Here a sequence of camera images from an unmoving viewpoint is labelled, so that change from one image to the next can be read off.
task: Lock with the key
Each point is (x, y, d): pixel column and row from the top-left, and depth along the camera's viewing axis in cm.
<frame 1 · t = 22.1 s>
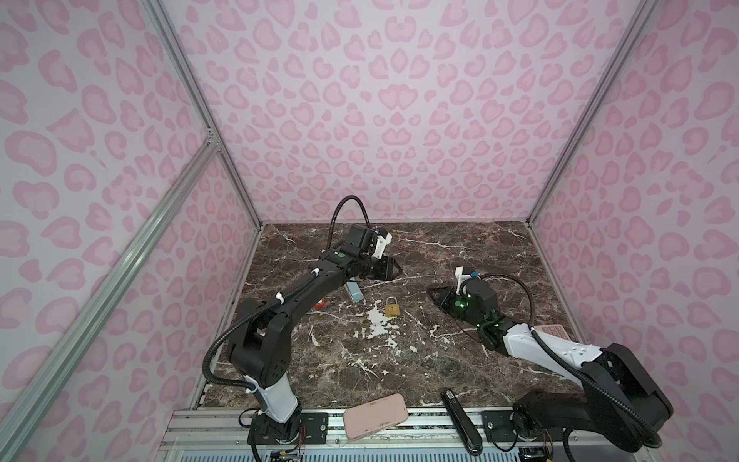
left hand: (399, 266, 84), fingers open
right hand: (427, 289, 83), fingers closed
brass padlock: (392, 310, 97), on the table

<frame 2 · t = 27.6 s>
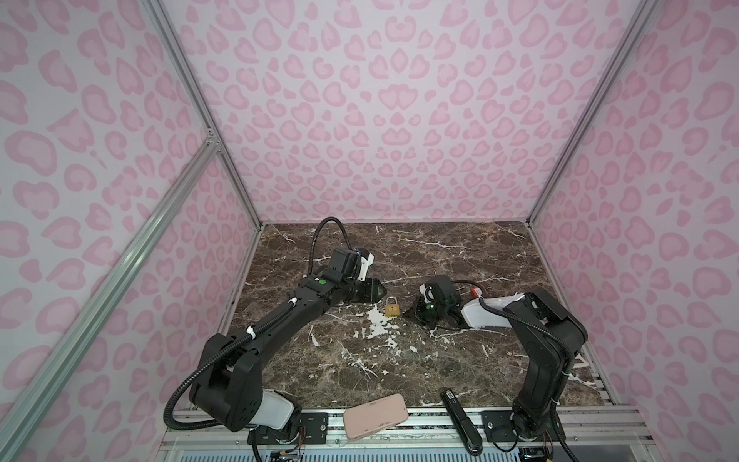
left hand: (383, 287, 82), fingers open
right hand: (403, 312, 91), fingers closed
the named things where they were.

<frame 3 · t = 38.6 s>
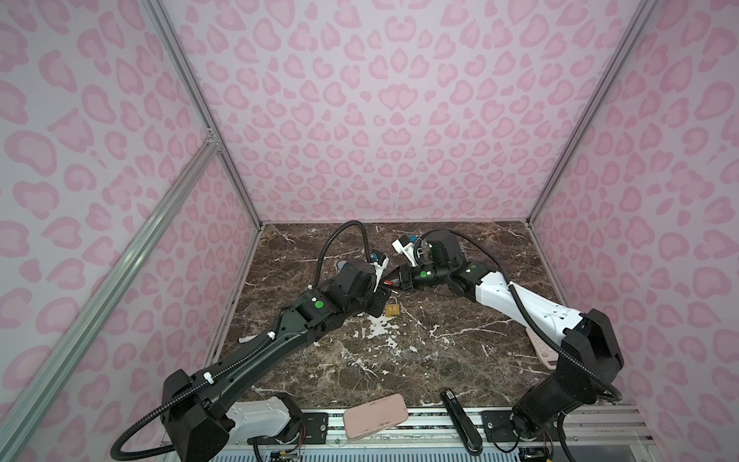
left hand: (386, 285, 74), fingers open
right hand: (385, 282, 73), fingers closed
the named things where they were.

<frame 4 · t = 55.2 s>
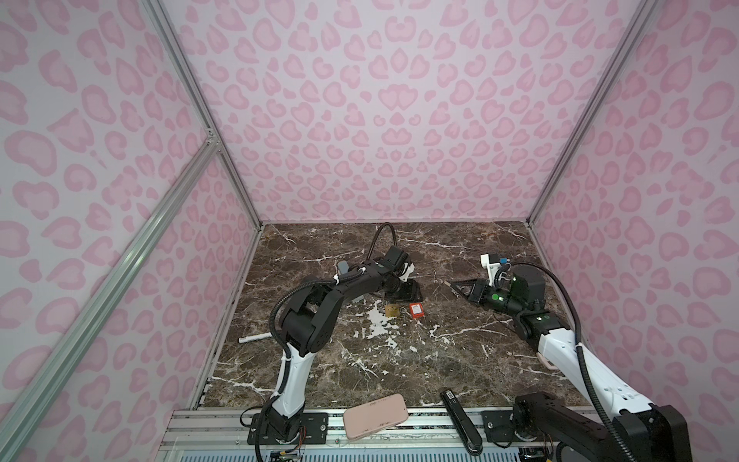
left hand: (420, 295, 93), fingers open
right hand: (454, 284, 76), fingers closed
red key fob left: (417, 310, 95), point 2 cm above the table
the other named things where they were.

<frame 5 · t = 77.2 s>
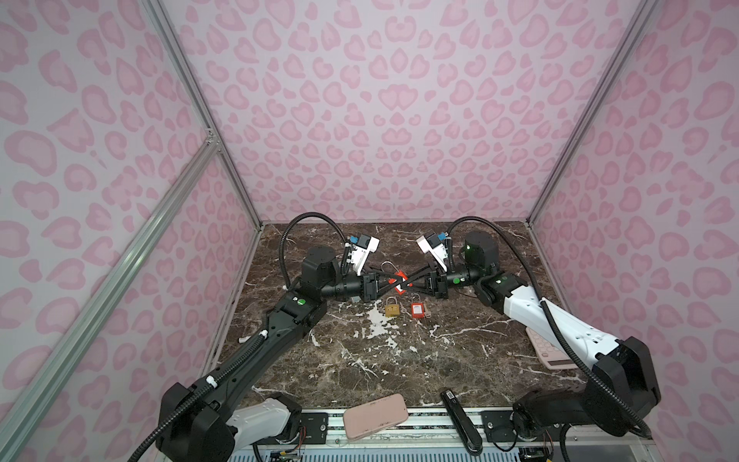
left hand: (401, 277, 65), fingers open
right hand: (408, 286, 66), fingers closed
the named things where they were.

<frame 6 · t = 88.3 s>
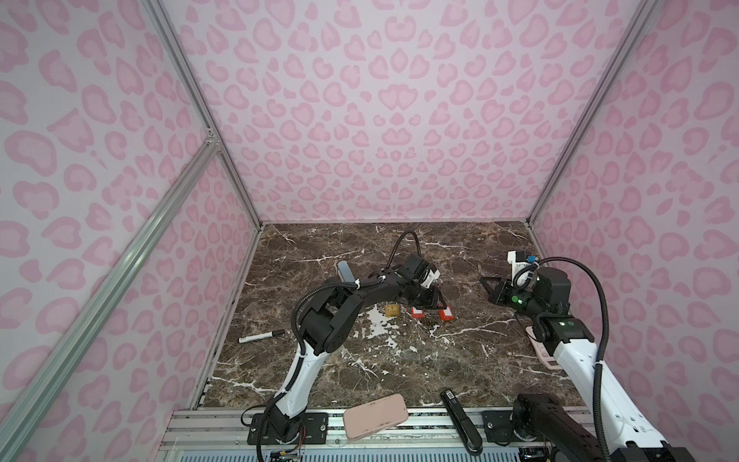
left hand: (447, 303, 91), fingers open
right hand: (483, 277, 77), fingers closed
red key fob right: (446, 314, 93), point 2 cm above the table
the other named things where they were.

